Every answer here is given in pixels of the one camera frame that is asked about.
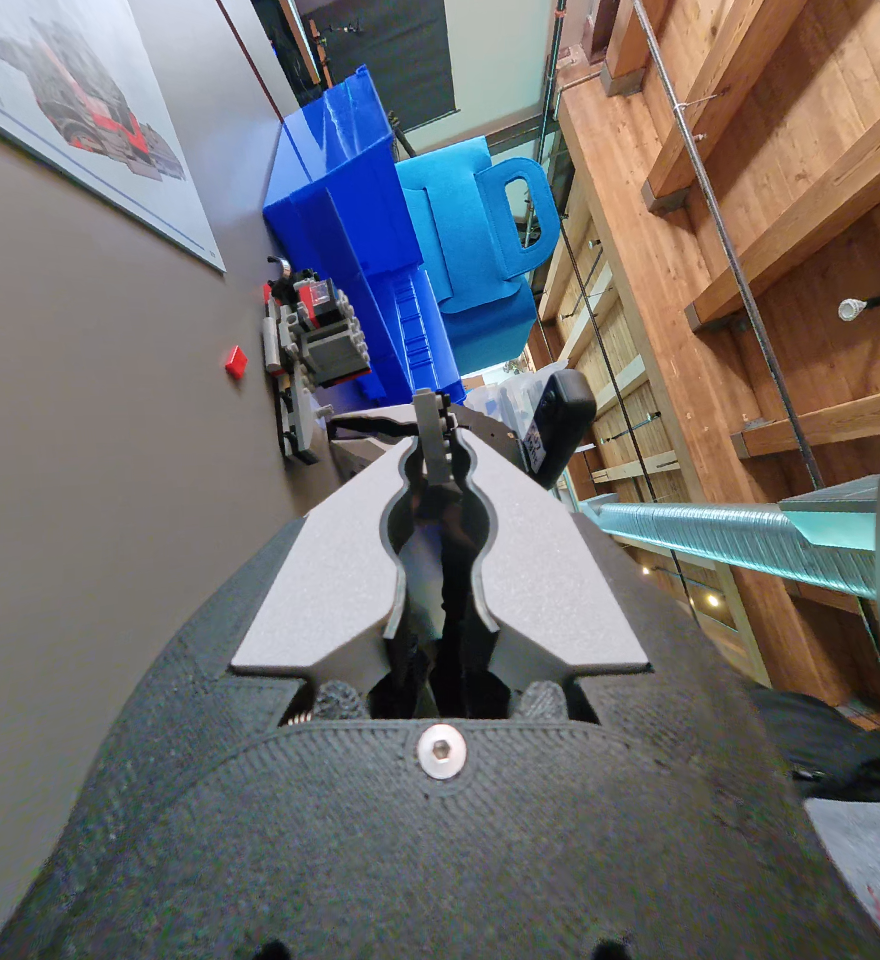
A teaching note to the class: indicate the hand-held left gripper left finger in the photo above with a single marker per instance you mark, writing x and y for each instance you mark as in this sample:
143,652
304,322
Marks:
312,592

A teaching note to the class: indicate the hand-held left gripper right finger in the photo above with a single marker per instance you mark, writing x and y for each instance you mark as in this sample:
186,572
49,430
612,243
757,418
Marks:
560,592

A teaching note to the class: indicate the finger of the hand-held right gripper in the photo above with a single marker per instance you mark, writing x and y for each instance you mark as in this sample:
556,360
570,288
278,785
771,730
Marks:
380,417
365,457

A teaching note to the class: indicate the grey toy brick assembly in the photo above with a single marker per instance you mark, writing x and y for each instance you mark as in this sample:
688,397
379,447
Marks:
432,442

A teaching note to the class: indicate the brown desk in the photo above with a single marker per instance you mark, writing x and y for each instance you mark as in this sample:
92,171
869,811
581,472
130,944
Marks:
110,487

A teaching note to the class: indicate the clear plastic container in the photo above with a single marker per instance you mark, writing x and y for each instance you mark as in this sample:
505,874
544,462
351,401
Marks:
515,390

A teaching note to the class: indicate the toy brick truck model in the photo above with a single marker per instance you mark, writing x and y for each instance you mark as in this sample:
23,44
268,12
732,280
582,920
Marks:
327,352

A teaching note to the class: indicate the small red toy brick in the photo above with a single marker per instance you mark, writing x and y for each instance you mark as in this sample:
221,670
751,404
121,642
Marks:
235,360

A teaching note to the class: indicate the light blue felt bag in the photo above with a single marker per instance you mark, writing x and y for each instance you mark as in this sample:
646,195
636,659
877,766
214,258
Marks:
455,225

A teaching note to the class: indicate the thin metal ceiling pipe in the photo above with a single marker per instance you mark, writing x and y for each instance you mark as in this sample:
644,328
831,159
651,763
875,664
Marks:
737,262

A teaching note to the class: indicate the blue plastic bin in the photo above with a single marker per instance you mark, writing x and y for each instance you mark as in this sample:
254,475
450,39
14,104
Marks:
335,172

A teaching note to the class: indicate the toy instruction booklet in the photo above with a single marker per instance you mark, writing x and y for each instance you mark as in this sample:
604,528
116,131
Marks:
170,210

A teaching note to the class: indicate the white ceiling sprinkler head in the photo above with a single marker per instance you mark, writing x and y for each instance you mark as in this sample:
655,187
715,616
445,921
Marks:
851,308

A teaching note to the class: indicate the person's black jacket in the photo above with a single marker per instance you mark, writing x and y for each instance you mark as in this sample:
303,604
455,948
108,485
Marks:
822,742

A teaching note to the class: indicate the dark hanging panel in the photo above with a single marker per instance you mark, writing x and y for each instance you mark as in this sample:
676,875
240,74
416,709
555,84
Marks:
395,60

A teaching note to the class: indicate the person's grey shirt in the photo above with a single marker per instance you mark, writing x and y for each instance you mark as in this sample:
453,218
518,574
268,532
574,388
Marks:
875,862

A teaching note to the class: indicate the silver air duct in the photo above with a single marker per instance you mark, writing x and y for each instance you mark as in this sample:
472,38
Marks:
710,532

